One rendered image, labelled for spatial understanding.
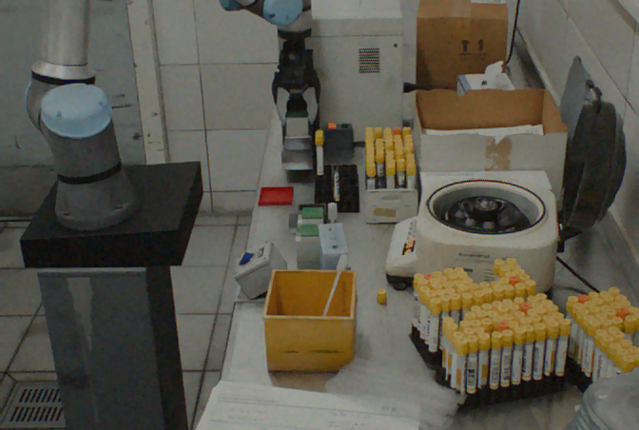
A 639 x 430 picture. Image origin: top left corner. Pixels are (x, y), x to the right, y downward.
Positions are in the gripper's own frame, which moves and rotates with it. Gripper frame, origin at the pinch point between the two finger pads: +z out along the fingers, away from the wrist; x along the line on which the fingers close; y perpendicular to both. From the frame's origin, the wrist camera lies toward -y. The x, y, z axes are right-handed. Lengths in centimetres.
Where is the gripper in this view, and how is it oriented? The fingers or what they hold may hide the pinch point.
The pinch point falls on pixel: (297, 121)
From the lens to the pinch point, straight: 207.8
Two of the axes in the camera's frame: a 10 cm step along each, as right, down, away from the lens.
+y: 0.3, -4.5, 8.9
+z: 0.3, 8.9, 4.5
